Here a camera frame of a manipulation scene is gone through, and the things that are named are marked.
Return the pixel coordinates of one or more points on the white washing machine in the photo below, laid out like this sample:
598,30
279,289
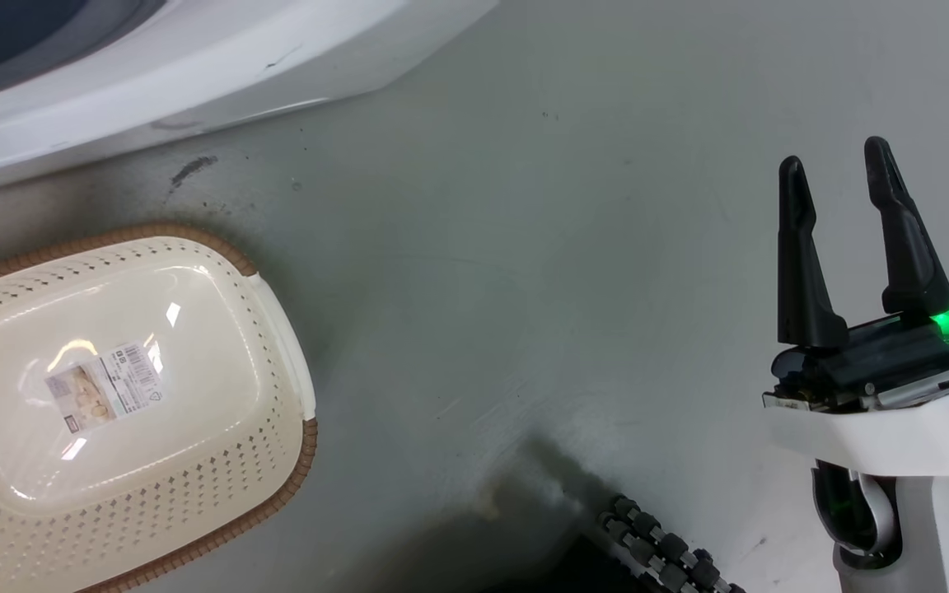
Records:
153,58

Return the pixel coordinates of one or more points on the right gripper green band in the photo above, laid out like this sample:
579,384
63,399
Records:
878,362

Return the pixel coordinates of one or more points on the black omni wheel rollers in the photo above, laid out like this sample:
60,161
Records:
660,550

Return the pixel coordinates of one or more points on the cream perforated laundry basket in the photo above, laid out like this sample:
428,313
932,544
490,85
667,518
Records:
194,395

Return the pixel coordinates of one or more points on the product label sticker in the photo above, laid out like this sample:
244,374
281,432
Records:
104,387

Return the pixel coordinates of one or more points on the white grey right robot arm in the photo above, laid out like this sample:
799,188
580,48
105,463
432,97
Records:
903,478

